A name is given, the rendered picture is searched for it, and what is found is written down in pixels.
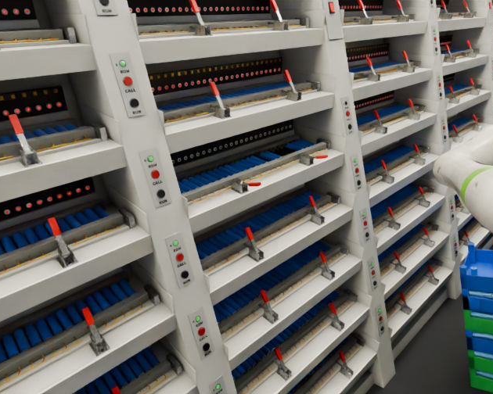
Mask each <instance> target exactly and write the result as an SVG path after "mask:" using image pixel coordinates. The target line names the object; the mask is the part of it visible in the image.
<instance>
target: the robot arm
mask: <svg viewBox="0 0 493 394"><path fill-rule="evenodd" d="M433 173H434V177H435V178H436V180H437V181H438V182H439V183H440V184H442V185H444V186H447V187H449V188H451V189H452V190H453V191H455V193H456V194H457V195H458V197H459V200H460V202H461V204H462V206H463V207H464V208H465V209H466V210H468V211H469V212H470V213H471V214H472V215H473V216H474V217H475V218H476V219H477V221H478V222H479V223H480V224H481V225H483V226H484V227H485V228H486V229H487V230H489V231H490V232H492V233H493V124H492V125H490V126H488V127H486V128H484V129H483V130H482V131H480V132H479V133H477V134H476V135H474V136H473V137H472V138H470V139H469V140H467V141H465V142H464V143H463V144H461V145H459V146H458V147H456V148H454V149H452V150H450V151H448V152H446V153H444V154H442V155H441V156H439V157H438V158H437V159H436V161H435V163H434V166H433Z"/></svg>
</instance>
